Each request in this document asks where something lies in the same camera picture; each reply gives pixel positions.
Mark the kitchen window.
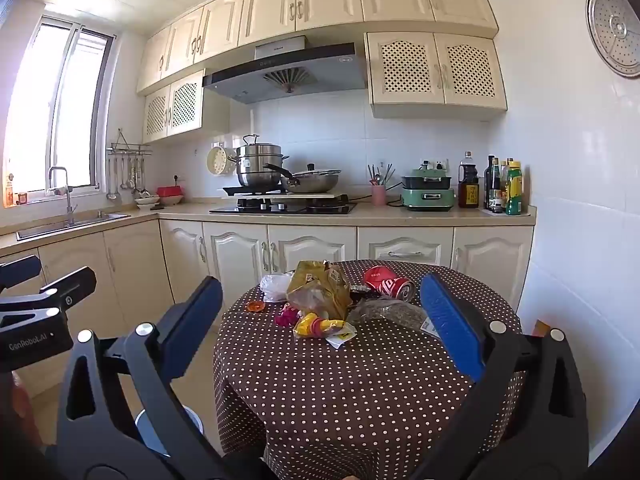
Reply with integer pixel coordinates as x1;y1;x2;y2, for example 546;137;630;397
0;15;117;206

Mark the row of hanging steel utensils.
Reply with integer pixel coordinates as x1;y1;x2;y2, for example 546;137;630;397
105;154;151;201

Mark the steel faucet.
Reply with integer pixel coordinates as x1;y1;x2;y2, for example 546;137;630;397
47;166;78;226

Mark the cream base cabinet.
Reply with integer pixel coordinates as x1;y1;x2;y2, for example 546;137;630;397
0;202;537;396

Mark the light blue trash bin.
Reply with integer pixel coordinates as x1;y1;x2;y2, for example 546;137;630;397
131;402;206;457

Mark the pink wrapper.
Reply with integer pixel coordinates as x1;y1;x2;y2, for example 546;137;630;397
274;304;301;327

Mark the round steel steamer plate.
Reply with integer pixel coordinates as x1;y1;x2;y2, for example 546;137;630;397
586;0;640;78

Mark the black gas hob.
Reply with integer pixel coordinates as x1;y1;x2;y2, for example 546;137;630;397
209;197;358;216

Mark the green electric cooker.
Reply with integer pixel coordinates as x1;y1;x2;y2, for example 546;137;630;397
400;169;456;212

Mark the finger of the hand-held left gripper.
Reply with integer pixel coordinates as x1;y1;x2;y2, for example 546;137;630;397
0;255;42;291
0;266;97;311

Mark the yellow brown snack bag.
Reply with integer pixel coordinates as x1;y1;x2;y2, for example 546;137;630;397
286;260;353;322

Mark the white paper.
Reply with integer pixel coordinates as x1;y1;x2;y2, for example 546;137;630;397
259;271;295;304

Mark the brown polka dot tablecloth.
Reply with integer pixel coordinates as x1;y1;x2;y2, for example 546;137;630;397
212;259;523;466

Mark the wall utensil rack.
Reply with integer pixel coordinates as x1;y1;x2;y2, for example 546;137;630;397
106;128;153;156

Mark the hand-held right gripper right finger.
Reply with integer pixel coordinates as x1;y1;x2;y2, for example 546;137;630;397
410;274;591;480

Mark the steel sink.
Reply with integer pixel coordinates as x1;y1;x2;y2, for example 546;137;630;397
16;211;132;241

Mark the black induction cooker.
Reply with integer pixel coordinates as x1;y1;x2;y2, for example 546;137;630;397
222;186;291;197

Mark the yellow red wrapper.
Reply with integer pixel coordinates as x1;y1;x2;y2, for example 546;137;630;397
294;311;357;341

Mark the grey range hood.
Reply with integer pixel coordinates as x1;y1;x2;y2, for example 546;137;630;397
201;35;368;106

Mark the red soda can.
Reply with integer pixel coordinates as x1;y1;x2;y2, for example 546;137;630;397
363;266;417;303

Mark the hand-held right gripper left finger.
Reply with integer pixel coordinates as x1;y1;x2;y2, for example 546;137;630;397
56;276;236;480

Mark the clear packet of dark seeds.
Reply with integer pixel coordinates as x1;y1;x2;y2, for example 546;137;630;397
346;296;441;337

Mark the steel wok with lid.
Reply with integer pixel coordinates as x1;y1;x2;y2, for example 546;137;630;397
263;162;342;195

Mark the steel steamer pot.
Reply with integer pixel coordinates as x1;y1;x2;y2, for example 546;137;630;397
229;134;291;188

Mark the dark glass bottle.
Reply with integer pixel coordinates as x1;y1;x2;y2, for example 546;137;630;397
490;157;504;213
483;155;496;211

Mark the cream round colander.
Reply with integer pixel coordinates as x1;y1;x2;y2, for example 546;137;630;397
206;146;237;177

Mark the pink chopstick holder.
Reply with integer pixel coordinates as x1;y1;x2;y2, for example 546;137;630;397
367;161;396;207

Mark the large soy sauce bottle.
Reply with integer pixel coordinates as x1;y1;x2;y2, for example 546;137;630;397
458;151;481;209

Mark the green bottle yellow label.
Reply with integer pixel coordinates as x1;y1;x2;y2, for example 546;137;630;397
506;161;524;216

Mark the cream lattice door cabinet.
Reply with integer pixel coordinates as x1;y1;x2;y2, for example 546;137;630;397
142;69;231;143
366;31;508;122

